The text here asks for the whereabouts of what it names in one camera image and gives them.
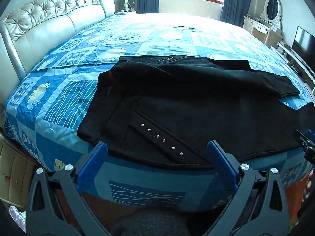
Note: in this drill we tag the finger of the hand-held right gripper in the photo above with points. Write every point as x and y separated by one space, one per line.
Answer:
306 143

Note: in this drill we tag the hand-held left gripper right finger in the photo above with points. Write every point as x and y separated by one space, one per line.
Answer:
221 162

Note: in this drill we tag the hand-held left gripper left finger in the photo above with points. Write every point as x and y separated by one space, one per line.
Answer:
93 167

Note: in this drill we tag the black pants with studs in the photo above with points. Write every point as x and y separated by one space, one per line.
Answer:
184 103

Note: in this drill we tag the bed with blue patterned quilt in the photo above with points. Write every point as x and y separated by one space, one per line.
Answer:
73 95

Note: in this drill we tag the light wooden bedside cabinet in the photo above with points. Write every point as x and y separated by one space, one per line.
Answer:
14 172

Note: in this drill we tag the person's leg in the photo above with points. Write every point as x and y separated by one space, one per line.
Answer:
150 223

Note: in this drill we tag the white television stand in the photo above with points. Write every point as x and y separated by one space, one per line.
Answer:
292 59

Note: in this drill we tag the purple floral cloth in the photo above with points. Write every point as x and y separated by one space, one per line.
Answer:
17 218

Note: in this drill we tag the black flat television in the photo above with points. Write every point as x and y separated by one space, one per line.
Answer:
304 46

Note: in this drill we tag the cream dressing table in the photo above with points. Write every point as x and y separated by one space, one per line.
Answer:
258 29

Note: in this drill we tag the white oval vanity mirror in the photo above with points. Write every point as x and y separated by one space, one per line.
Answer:
272 8

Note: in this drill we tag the beige tufted leather headboard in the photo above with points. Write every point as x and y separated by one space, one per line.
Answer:
49 27

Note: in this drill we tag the white desk fan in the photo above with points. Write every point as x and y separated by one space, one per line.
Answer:
130 3

